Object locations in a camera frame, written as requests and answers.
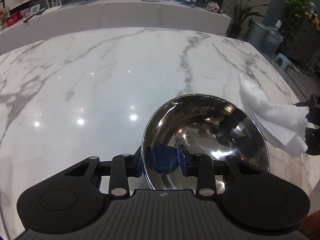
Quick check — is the white paper towel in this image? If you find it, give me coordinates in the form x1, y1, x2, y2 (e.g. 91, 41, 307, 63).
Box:
238, 74, 309, 158

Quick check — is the blue steel bowl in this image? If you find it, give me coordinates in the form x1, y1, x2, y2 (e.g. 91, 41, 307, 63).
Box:
141, 94, 270, 190

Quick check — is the small blue plastic stool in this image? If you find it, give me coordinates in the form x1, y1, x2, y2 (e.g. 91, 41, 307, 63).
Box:
274, 53, 292, 71

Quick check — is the blue water jug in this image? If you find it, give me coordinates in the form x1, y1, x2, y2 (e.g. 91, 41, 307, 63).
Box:
261, 20, 284, 57

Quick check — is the grey trash bin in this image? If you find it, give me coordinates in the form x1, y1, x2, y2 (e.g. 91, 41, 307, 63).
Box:
244, 18, 269, 50

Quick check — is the climbing green ivy plant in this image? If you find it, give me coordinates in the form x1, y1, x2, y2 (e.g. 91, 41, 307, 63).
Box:
281, 0, 310, 47

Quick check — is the potted long-leaf plant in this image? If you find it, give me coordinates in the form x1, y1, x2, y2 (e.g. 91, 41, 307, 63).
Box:
225, 0, 269, 38

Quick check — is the white marble tv console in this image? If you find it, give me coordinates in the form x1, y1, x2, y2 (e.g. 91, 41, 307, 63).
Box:
1, 0, 231, 54

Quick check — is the white wifi router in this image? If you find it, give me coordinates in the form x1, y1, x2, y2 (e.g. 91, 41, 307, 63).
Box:
44, 0, 62, 14

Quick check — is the white digital clock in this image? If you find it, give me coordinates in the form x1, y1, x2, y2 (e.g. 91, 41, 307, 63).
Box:
30, 4, 41, 15

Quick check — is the red gift box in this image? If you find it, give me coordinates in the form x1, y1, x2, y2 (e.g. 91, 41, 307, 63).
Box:
7, 16, 19, 27

